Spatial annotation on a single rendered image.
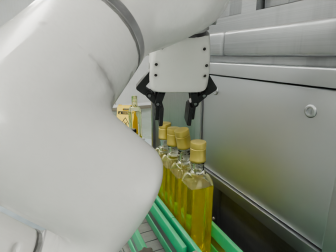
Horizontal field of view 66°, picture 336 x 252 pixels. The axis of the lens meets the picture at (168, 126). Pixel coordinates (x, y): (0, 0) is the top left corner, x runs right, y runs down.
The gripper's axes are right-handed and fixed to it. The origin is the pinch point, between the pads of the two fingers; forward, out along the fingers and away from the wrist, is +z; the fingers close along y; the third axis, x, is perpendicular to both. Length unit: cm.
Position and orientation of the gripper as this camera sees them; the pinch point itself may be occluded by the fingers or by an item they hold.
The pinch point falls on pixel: (174, 113)
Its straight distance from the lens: 49.2
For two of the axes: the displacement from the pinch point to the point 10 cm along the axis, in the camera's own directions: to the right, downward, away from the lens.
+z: -0.7, 8.4, 5.3
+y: -9.9, 0.2, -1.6
